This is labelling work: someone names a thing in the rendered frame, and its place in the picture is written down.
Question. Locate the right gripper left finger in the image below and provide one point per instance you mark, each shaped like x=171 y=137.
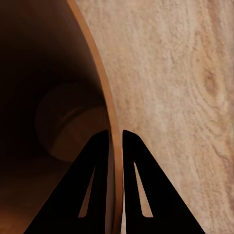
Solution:
x=59 y=214

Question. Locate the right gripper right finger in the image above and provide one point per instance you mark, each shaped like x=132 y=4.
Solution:
x=170 y=214

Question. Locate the trash can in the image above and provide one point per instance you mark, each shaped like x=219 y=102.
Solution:
x=54 y=96

